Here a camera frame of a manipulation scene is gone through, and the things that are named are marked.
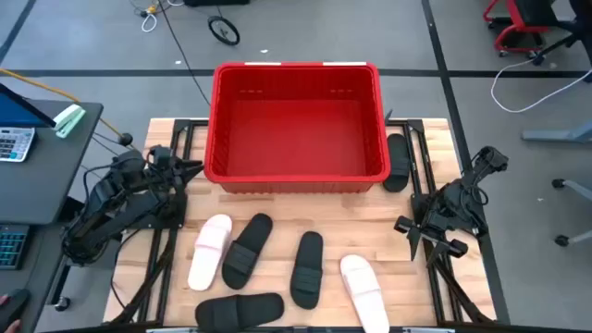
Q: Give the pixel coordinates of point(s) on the black office desk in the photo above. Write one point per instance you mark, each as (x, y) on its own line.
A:
(41, 185)

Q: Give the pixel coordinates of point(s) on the person's hand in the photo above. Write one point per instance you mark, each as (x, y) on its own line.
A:
(10, 327)

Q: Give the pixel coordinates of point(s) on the grey desk calculator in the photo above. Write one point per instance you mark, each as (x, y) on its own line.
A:
(14, 144)

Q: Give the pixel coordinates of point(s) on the black aluminium frame rails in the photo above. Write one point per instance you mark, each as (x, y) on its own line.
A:
(418, 126)
(181, 124)

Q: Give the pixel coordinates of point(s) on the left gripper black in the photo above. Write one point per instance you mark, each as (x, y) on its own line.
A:
(172, 176)

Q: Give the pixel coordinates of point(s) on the mint green stapler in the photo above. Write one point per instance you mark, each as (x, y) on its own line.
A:
(68, 121)

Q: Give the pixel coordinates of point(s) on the black office chair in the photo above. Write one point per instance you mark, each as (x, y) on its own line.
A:
(575, 23)

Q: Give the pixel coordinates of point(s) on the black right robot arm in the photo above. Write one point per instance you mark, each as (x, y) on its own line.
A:
(462, 194)

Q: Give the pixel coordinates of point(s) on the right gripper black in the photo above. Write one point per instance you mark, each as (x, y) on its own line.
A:
(439, 229)

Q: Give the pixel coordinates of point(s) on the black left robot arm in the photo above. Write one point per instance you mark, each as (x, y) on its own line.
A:
(106, 213)

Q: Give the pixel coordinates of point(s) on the black slide sandal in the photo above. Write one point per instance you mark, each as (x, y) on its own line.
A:
(245, 252)
(240, 312)
(397, 162)
(307, 270)

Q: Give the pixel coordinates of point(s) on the black floor equipment case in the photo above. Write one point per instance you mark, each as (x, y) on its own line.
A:
(216, 2)

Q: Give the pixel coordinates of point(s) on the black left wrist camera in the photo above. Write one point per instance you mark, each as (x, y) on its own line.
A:
(161, 155)

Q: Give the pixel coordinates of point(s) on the white slide sandal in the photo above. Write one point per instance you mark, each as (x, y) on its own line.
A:
(208, 254)
(363, 287)

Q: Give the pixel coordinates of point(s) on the black frame crossbar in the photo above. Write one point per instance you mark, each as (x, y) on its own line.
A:
(296, 330)

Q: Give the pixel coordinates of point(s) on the small black spoked wheel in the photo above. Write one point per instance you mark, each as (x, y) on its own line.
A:
(225, 31)

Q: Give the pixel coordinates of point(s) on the red plastic storage bin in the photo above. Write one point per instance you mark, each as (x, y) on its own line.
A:
(296, 139)

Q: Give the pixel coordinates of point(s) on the black computer mouse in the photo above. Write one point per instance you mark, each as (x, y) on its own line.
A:
(14, 307)

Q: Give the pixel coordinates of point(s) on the grey chair base with casters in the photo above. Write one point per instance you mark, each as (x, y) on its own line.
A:
(575, 187)

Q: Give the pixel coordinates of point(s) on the grey desk foot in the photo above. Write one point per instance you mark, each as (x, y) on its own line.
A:
(555, 135)

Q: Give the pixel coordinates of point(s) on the backlit black keyboard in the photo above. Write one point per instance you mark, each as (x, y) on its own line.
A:
(11, 247)

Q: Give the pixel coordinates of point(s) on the blue-lit monitor screen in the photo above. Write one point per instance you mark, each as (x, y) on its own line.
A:
(18, 113)

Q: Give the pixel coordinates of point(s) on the black caster wheel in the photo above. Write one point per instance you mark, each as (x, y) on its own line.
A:
(62, 303)

